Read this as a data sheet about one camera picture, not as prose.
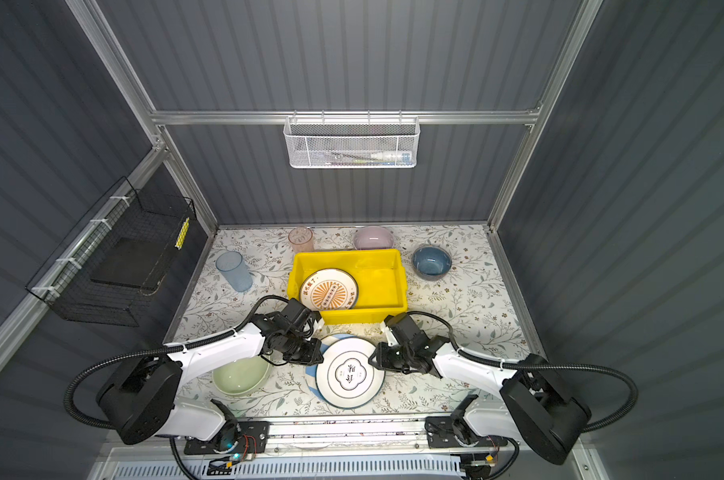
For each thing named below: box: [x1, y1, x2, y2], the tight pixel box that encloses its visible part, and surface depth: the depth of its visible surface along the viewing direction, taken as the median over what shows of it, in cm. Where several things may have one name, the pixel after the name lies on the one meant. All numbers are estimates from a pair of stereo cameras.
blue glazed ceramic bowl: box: [412, 244, 452, 281], surface depth 108 cm
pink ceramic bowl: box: [353, 225, 395, 250], surface depth 114 cm
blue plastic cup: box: [215, 250, 253, 292], surface depth 97 cm
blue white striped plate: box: [306, 334, 366, 403], surface depth 84 cm
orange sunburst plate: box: [300, 268, 359, 311], surface depth 101 cm
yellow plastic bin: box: [329, 248, 409, 324], surface depth 104 cm
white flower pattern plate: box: [316, 337, 386, 410], surface depth 83 cm
